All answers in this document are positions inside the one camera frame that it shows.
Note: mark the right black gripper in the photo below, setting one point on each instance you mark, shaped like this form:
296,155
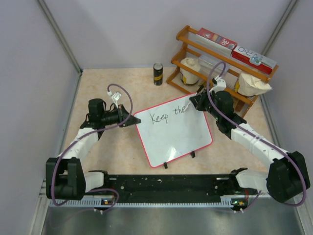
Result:
199,100

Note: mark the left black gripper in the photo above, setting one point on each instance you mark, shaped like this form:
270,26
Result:
122,113

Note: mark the clear plastic box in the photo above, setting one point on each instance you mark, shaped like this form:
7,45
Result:
207,63

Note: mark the dark brown box on rack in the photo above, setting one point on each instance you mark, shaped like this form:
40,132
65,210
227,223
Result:
238,104

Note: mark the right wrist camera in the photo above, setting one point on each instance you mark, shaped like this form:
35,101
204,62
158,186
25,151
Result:
219,84

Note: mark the red white foil box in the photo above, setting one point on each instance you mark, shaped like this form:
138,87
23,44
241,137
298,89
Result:
254,59

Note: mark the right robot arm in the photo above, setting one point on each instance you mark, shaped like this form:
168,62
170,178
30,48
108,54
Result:
286,176

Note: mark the cream cloth bag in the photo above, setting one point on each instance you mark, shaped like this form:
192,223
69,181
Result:
249,85

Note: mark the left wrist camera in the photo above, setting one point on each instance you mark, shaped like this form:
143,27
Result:
114,97

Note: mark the pink framed whiteboard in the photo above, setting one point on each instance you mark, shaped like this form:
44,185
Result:
168,133

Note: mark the black drink can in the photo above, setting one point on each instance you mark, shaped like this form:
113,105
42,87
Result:
158,73

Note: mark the grey cable duct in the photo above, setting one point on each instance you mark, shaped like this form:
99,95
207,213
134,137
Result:
106,201

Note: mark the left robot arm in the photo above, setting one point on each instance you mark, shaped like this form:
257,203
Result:
64,175

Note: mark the red box with 3D print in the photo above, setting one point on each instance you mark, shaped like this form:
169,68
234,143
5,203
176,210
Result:
215,41

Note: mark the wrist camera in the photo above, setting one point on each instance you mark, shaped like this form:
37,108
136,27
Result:
114,97
219,84

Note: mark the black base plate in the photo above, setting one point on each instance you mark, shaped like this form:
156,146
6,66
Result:
175,188

